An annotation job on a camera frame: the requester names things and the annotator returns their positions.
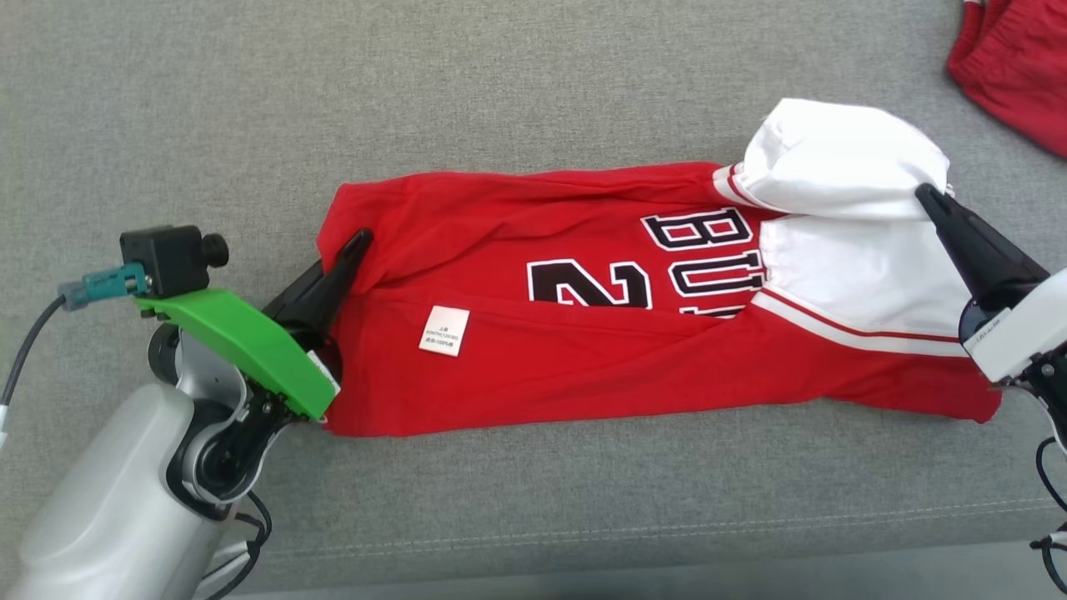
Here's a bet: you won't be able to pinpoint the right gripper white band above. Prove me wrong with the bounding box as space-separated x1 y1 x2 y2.
914 182 1067 385

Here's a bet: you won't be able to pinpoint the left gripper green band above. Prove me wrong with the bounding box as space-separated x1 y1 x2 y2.
133 227 374 421

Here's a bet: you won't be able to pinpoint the red shorts with white stripe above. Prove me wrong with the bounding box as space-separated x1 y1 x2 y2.
947 0 1067 160

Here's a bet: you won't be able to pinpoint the red Bulls jersey white sleeves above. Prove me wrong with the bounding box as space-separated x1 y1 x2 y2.
316 97 1004 439

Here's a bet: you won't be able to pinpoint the grey fabric sofa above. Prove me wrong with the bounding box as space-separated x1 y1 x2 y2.
0 0 1067 600

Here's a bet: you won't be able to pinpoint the teal left camera connector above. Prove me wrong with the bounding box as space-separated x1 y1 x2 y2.
58 262 153 313

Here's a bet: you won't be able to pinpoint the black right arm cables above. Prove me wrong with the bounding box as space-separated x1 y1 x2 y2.
1029 435 1067 598

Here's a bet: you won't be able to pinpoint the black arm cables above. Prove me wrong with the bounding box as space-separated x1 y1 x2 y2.
1029 435 1067 598
190 490 273 600

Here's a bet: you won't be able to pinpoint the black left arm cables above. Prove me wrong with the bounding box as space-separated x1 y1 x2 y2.
190 490 273 600

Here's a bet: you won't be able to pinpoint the black left camera cable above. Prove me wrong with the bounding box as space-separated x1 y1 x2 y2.
0 296 69 409

